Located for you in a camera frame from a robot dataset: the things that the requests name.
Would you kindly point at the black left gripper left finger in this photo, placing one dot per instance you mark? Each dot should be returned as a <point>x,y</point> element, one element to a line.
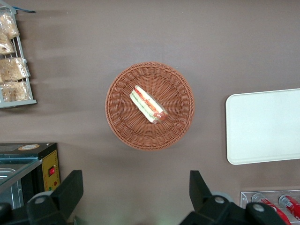
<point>68,192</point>

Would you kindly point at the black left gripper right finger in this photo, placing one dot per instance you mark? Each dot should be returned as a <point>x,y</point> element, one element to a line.
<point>201,197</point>

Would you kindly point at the cream plastic tray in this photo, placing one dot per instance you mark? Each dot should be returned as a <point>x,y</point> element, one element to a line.
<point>262,126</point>

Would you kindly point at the black food warmer yellow panel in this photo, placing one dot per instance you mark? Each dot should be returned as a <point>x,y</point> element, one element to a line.
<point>50,164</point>

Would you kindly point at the clear acrylic bottle rack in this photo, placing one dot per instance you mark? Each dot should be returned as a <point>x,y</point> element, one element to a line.
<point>246,199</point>

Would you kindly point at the brown round wicker basket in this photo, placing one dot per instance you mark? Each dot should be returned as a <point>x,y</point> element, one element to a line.
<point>168,131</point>

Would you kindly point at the red cola bottle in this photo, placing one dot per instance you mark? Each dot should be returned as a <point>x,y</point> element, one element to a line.
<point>290,204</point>
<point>276,209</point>

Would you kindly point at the wrapped triangle sandwich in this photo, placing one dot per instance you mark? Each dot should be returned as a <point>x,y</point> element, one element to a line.
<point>148,104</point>

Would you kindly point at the clear bag of puffed snacks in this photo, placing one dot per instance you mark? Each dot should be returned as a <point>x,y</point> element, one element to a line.
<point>14,69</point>
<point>8,24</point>
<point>15,91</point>
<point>5,45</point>

